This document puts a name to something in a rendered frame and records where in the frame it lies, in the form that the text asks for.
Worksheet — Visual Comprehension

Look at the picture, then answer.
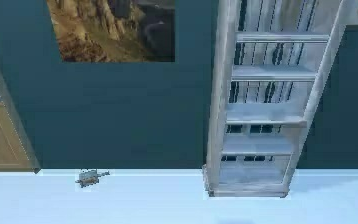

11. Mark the pale wooden shelf unit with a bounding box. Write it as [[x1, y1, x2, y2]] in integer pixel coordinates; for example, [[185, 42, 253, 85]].
[[202, 0, 358, 199]]

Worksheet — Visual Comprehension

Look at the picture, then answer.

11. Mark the framed rocky landscape picture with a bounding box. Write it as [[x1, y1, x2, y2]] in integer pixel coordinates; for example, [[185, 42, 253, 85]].
[[46, 0, 176, 64]]

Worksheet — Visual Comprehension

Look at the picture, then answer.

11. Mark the small grey brown object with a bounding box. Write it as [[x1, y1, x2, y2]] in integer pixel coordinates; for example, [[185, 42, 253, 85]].
[[74, 169, 111, 188]]

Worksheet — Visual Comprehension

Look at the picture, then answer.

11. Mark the tan wooden room door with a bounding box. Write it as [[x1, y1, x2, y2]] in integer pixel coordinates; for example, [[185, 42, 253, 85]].
[[0, 41, 42, 174]]

